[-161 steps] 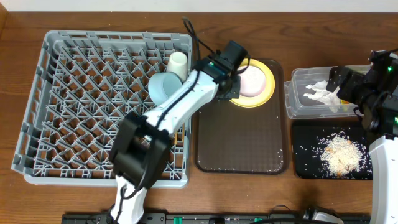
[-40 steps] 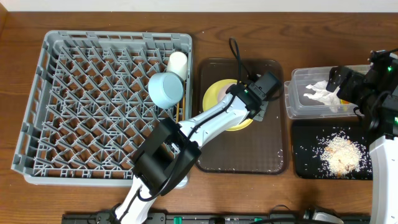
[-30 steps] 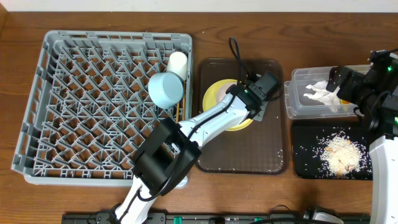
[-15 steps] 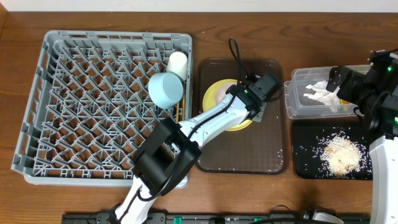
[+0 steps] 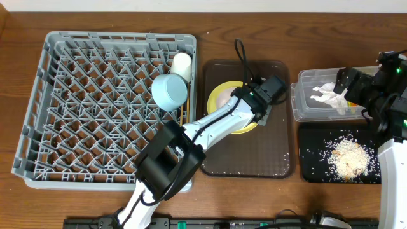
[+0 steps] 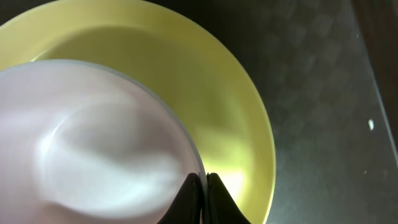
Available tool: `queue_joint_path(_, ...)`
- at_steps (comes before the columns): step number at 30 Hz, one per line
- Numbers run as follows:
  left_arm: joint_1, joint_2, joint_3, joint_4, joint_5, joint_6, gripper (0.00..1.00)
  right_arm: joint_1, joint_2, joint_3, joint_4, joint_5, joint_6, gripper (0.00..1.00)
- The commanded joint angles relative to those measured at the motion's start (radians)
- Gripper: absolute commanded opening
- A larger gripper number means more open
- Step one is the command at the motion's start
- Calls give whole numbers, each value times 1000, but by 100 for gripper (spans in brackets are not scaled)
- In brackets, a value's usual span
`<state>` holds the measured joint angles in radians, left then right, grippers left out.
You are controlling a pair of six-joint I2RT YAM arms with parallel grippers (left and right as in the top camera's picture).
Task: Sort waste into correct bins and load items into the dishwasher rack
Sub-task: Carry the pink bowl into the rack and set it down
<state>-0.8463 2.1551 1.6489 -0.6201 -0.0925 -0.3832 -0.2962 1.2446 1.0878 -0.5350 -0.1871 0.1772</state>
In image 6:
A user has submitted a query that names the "dark brown serving tray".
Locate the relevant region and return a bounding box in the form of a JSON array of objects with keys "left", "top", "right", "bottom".
[{"left": 161, "top": 0, "right": 397, "bottom": 223}]

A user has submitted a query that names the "yellow plate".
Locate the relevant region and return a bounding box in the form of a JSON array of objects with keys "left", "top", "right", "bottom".
[{"left": 1, "top": 0, "right": 276, "bottom": 223}]

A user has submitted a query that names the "pink small plate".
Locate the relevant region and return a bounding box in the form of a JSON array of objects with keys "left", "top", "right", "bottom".
[{"left": 1, "top": 60, "right": 206, "bottom": 223}]

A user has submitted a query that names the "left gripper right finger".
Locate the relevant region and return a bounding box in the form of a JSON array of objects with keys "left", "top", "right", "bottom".
[{"left": 206, "top": 173, "right": 250, "bottom": 224}]

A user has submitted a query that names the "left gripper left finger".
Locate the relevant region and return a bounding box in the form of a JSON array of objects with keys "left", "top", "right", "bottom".
[{"left": 158, "top": 173, "right": 201, "bottom": 224}]

